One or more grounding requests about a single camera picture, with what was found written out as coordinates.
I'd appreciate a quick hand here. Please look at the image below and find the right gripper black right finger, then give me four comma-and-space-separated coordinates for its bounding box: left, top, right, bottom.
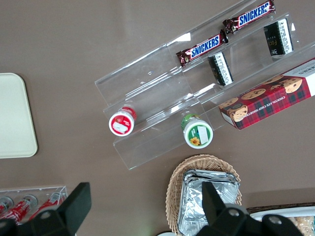
196, 181, 304, 236

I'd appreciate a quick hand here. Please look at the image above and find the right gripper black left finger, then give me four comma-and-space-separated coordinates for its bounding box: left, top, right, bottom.
23, 181, 93, 236

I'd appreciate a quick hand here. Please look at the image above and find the white rectangular snack tray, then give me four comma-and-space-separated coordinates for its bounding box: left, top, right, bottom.
250, 206, 315, 236

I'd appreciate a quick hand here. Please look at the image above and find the oval light wicker basket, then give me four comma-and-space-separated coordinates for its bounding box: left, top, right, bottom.
165, 154, 243, 236

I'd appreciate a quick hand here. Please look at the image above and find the beige plastic tray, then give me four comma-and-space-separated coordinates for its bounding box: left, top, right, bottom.
0, 72, 38, 159

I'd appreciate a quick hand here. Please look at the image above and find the clear acrylic bottle rack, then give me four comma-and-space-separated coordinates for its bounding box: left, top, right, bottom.
0, 186, 68, 223

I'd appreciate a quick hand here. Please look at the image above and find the red cola bottle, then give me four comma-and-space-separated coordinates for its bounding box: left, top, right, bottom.
0, 195, 39, 224
0, 196, 15, 215
27, 192, 67, 221

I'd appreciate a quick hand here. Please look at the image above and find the aluminium foil container stack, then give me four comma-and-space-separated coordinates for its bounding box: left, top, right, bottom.
179, 169, 241, 236

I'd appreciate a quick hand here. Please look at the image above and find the green lid drink bottle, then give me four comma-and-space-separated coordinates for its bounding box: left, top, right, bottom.
181, 113, 214, 149

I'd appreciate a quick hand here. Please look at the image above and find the clear rice cracker pack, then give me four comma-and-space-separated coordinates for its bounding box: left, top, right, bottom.
287, 215, 315, 236

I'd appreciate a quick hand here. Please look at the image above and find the red lid drink bottle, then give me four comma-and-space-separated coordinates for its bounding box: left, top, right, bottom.
108, 106, 137, 137

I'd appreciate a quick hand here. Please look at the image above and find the red tartan cookie box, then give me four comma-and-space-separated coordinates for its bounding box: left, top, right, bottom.
218, 58, 315, 130

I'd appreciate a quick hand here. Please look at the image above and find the clear acrylic stepped shelf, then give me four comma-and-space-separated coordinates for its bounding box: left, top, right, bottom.
94, 0, 315, 171

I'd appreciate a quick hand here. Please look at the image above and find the small black carton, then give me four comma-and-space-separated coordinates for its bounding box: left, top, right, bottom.
263, 18, 294, 57
208, 51, 234, 87

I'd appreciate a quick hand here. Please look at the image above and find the Snickers chocolate bar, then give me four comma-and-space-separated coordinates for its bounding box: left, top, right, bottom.
176, 30, 229, 68
222, 0, 276, 34

